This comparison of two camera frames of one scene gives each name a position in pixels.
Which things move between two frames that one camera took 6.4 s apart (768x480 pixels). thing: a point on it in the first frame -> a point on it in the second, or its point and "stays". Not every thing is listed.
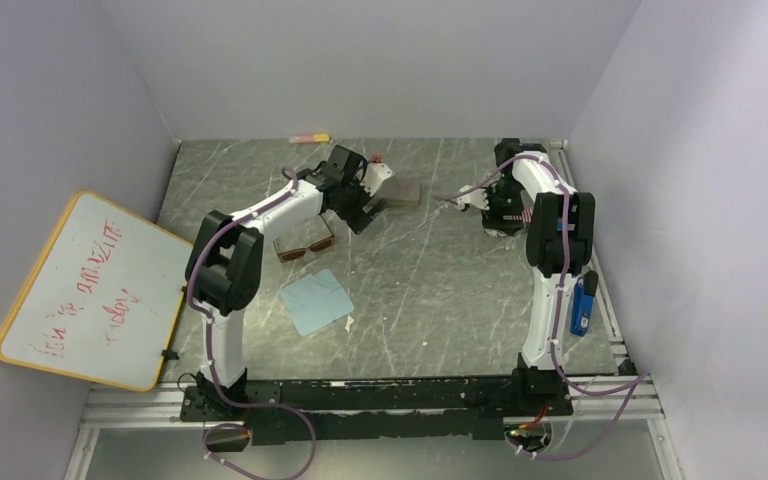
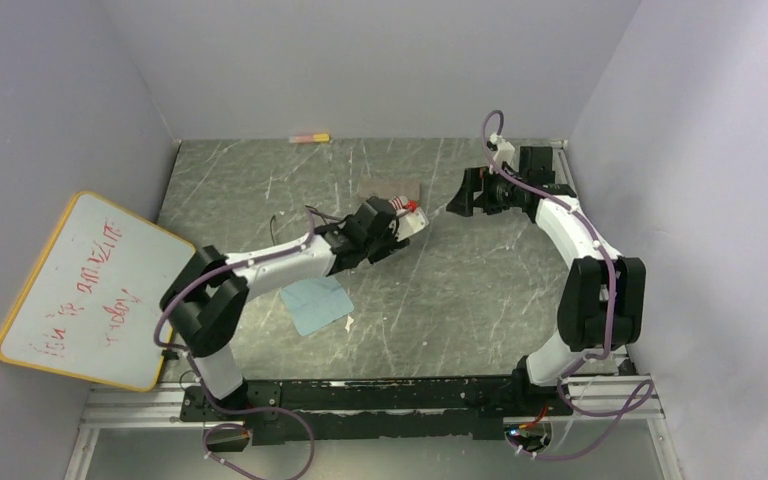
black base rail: x=461 y=408 stays
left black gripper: x=355 y=214 -> x=391 y=245
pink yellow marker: x=316 y=138 stays
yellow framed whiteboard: x=103 y=299 stays
